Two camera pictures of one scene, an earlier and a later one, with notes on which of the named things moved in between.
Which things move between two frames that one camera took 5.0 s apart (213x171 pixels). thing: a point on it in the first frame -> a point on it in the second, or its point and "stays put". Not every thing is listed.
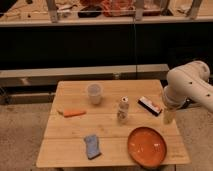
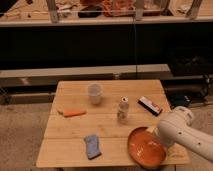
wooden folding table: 91,123 stays put
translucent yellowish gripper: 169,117 -> 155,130
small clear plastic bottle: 123,110 stays put
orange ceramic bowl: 147,147 stays put
